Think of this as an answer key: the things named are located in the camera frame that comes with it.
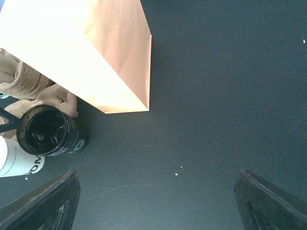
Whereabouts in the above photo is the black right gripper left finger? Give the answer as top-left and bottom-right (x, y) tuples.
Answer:
(0, 169), (81, 230)

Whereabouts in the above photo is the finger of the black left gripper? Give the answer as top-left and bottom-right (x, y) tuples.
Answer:
(0, 108), (22, 133)

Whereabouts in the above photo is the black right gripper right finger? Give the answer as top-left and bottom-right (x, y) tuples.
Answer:
(234, 170), (307, 230)

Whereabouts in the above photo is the stack of black cup lids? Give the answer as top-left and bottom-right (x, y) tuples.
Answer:
(16, 104), (87, 157)

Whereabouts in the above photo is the brown pulp cup carrier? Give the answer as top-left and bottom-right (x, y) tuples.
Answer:
(0, 82), (79, 142)

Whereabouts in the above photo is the brown paper takeout bag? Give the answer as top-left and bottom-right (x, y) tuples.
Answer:
(0, 0), (152, 114)

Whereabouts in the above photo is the white paper coffee cup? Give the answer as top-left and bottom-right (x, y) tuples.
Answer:
(0, 137), (45, 178)

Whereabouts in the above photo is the stack of pulp cup carriers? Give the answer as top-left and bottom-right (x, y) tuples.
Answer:
(0, 48), (54, 100)

